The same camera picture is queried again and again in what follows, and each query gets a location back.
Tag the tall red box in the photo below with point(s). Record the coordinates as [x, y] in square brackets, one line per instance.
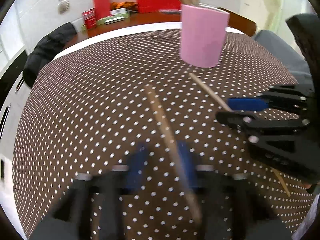
[101, 5]

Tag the green box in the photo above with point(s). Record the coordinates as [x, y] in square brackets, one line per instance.
[126, 15]

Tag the brown polka dot tablecloth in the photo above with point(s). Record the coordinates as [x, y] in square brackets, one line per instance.
[100, 105]

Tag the pale green curtain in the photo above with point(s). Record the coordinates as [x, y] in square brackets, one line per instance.
[272, 7]

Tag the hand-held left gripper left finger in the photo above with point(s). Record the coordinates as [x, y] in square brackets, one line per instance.
[136, 170]

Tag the long wooden chopstick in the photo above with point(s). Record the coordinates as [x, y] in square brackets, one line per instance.
[207, 90]
[162, 122]

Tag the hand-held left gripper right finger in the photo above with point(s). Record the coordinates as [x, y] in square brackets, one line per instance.
[191, 170]

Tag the grey hanging ornament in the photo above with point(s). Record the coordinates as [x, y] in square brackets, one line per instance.
[62, 6]

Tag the pink cup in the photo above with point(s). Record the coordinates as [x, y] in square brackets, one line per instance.
[202, 37]

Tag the orange snack bag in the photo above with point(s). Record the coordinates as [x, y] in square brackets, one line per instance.
[123, 5]

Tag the black jacket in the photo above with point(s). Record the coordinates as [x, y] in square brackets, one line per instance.
[42, 52]

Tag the black and white cabinet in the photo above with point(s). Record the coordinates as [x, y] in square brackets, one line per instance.
[10, 80]

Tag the grey fabric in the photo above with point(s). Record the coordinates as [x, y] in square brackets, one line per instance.
[277, 50]

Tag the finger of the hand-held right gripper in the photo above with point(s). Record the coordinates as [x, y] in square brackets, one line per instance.
[235, 118]
[242, 104]

